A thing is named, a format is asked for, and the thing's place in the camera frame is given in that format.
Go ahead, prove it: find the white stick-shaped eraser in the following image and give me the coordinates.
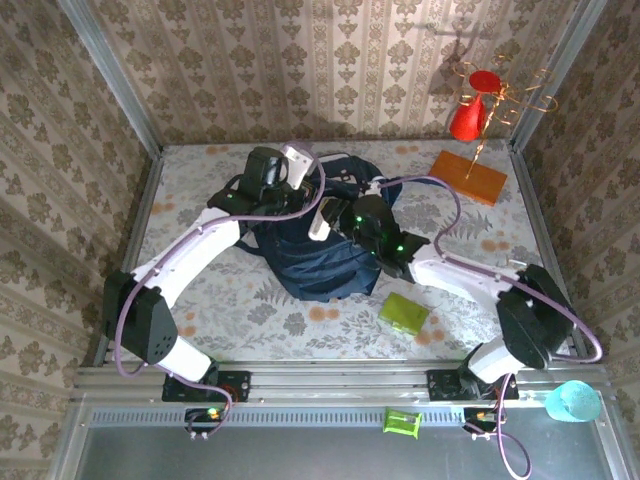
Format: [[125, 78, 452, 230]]
[[308, 205, 334, 242]]

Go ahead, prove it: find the navy blue backpack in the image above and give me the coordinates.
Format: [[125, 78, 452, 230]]
[[234, 154, 406, 302]]

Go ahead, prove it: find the green tissue pack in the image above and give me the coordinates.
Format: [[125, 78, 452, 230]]
[[378, 292, 431, 335]]

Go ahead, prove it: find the orange wooden base block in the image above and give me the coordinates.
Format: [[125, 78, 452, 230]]
[[428, 150, 509, 207]]

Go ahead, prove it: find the red cup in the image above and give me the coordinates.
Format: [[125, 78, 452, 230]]
[[448, 69, 503, 142]]

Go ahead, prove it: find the green plastic clip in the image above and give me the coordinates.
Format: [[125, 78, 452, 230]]
[[382, 407, 424, 441]]

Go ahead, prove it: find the right controller board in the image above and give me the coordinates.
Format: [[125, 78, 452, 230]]
[[462, 405, 507, 435]]

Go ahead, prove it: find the controller board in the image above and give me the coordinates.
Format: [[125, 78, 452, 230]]
[[183, 407, 227, 435], [462, 405, 507, 435]]

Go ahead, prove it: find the grey metal sheet panel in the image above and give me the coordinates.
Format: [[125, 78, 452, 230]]
[[49, 424, 631, 480]]

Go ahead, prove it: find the left controller board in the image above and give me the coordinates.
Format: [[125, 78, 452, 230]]
[[183, 407, 227, 435]]

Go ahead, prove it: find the teal plastic cup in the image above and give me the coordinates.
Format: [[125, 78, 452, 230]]
[[544, 379, 601, 424]]

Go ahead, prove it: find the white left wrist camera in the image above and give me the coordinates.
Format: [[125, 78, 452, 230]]
[[279, 143, 316, 190]]

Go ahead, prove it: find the aluminium side rail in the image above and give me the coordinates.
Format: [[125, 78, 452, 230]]
[[508, 144, 591, 364], [92, 147, 165, 366]]

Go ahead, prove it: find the aluminium mounting rail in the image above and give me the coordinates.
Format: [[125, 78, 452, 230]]
[[69, 359, 614, 405]]

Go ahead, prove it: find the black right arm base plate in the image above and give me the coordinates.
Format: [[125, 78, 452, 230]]
[[427, 368, 520, 402]]

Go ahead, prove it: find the aluminium frame post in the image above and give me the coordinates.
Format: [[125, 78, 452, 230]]
[[57, 0, 165, 157], [508, 0, 609, 151]]

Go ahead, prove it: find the gold wire ornament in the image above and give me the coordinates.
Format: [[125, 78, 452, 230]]
[[452, 54, 560, 181]]

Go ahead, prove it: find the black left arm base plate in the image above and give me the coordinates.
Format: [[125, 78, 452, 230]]
[[162, 369, 252, 404]]

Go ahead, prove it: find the grey slotted cable duct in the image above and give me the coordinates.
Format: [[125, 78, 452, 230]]
[[85, 404, 609, 427]]

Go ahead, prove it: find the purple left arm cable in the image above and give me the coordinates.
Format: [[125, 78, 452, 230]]
[[114, 149, 326, 441]]

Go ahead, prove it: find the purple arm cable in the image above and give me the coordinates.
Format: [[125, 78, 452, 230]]
[[377, 174, 604, 479], [114, 149, 326, 441]]

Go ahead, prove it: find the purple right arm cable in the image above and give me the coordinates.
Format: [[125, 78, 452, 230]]
[[377, 174, 604, 479]]

